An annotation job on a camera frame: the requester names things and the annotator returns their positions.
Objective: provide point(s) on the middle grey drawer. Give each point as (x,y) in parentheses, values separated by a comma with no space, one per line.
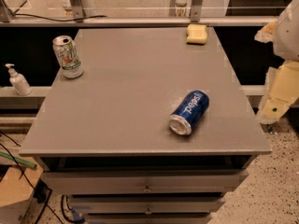
(146,204)

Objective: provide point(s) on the grey drawer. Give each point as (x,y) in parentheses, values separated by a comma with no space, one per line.
(121,182)
(146,204)
(149,219)

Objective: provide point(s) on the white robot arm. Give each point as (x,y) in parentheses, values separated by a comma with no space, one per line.
(286,38)

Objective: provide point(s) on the cardboard box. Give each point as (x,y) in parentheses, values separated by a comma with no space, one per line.
(16,193)

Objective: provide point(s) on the top grey drawer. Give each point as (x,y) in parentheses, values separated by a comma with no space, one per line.
(121,182)

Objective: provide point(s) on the metal bracket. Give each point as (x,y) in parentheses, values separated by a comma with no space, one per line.
(196,10)
(77,9)

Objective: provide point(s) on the left metal bracket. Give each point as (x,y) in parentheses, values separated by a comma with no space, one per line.
(77,9)

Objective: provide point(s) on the bottom grey drawer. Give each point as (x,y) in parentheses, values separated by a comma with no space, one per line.
(149,219)

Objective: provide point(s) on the right metal bracket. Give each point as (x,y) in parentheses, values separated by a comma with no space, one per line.
(196,10)

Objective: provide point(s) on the white 7up can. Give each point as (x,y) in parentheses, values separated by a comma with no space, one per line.
(66,54)

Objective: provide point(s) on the blue pepsi can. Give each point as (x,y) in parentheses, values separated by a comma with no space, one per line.
(187,115)

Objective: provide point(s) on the white pump bottle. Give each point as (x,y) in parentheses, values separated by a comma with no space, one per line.
(18,81)

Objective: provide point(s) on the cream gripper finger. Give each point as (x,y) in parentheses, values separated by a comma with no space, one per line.
(266,34)
(281,91)

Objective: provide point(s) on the green rod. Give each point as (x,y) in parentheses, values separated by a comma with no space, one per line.
(18,160)

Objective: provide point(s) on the grey drawer cabinet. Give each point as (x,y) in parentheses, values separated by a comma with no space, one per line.
(115,117)

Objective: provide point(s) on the grey metal rail shelf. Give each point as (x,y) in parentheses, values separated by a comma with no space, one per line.
(23,21)

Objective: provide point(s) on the yellow sponge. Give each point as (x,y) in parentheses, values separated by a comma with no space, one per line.
(196,34)

